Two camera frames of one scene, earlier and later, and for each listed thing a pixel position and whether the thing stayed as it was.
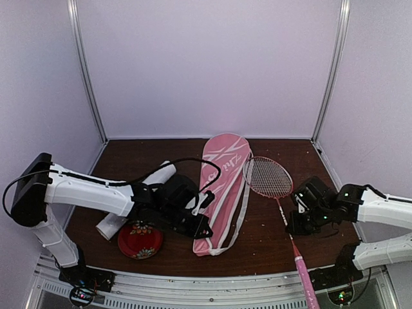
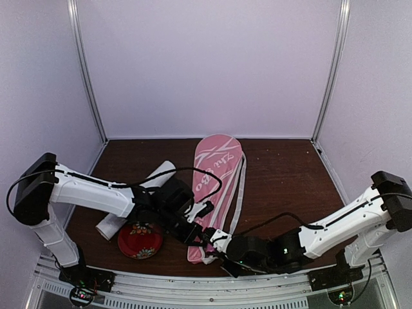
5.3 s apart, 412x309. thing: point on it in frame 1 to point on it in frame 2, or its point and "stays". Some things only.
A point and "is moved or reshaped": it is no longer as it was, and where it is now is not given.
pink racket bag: x=226 y=173 is moved or reshaped
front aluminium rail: x=373 y=290 stays
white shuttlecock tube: x=111 y=223 stays
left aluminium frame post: x=73 y=9 stays
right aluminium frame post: x=342 y=40 stays
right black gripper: x=294 y=227 to x=234 y=271
